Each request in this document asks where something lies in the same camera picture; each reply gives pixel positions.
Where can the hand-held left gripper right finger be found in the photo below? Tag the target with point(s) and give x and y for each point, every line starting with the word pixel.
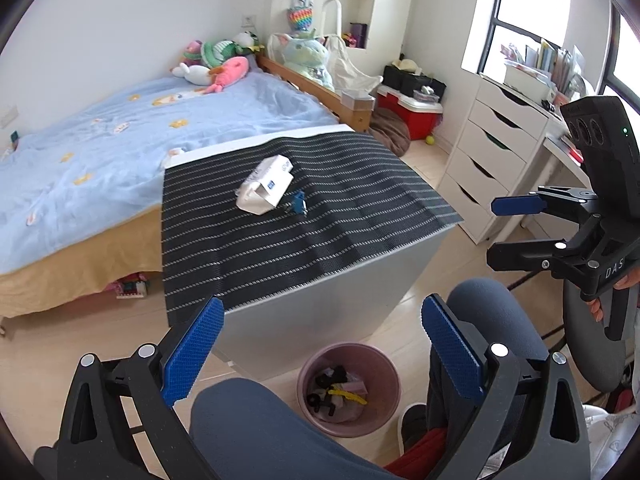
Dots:
pixel 450 345

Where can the dark grey office chair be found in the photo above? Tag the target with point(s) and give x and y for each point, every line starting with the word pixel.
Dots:
pixel 582 345

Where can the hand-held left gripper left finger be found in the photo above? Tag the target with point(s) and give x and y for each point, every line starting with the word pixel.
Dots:
pixel 195 350

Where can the person's right leg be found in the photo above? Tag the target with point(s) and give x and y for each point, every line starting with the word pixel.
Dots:
pixel 500 315

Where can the white wall shelf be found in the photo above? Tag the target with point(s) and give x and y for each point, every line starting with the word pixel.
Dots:
pixel 390 0

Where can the person's right hand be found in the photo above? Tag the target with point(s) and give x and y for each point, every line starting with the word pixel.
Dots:
pixel 627 280

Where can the wooden bed frame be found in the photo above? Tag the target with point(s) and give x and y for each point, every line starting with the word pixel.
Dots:
pixel 310 87

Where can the white storage bin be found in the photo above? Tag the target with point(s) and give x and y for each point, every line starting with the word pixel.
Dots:
pixel 525 80

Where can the yellow hair clip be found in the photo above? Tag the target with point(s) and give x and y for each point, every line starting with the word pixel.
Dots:
pixel 345 394

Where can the purple box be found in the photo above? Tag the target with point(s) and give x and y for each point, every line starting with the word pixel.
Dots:
pixel 359 35

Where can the white cardboard sock box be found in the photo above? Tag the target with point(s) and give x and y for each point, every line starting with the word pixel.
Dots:
pixel 265 187

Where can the green striped plush toy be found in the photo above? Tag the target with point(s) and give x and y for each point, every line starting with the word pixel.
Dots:
pixel 220 50

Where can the red sock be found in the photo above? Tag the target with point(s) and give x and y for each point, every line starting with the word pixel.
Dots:
pixel 425 452

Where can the bed with blue blanket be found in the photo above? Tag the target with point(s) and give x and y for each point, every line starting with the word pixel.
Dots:
pixel 125 135

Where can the wall socket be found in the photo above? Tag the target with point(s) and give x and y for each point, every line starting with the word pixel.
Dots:
pixel 249 20

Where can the red cooler box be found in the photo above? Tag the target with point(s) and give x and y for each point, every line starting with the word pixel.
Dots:
pixel 415 117

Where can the person's leg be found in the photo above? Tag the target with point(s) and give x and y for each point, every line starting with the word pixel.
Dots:
pixel 260 435
pixel 500 315

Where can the black storage boxes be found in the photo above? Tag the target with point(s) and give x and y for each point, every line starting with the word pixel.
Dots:
pixel 410 82

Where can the rainbow bag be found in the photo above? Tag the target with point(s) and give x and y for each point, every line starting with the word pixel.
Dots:
pixel 300 20

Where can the pink trash bin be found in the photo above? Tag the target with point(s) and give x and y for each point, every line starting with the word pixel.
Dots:
pixel 385 410

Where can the toys under bed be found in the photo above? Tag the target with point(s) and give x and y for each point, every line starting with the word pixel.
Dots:
pixel 130 287

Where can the pink fish plush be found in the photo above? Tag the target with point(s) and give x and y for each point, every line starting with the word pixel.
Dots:
pixel 230 72

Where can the small blue clip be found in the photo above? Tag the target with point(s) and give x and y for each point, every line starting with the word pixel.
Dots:
pixel 297 204

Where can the black striped mat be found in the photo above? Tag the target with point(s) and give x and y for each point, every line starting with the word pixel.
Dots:
pixel 300 240

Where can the black sock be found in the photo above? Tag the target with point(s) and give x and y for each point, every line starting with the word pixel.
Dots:
pixel 332 376

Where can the brown cushion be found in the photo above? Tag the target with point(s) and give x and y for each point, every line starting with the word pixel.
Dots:
pixel 392 132

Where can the white plush toy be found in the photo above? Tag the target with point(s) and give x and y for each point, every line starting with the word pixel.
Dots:
pixel 192 75

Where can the white desk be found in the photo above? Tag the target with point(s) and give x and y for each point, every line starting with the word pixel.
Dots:
pixel 565 160

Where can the silver tissue box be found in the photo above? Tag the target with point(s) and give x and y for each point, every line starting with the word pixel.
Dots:
pixel 357 102

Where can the person's left leg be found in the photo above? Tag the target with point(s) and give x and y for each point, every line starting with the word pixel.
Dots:
pixel 260 435

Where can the row of books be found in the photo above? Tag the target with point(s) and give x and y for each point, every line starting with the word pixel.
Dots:
pixel 555 60

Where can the teal unicorn plush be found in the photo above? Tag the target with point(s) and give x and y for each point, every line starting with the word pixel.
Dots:
pixel 305 57

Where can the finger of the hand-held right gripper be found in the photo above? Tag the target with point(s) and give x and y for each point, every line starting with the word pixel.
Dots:
pixel 517 205
pixel 520 255

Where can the white drawer cabinet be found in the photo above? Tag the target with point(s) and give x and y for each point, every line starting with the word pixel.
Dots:
pixel 495 150

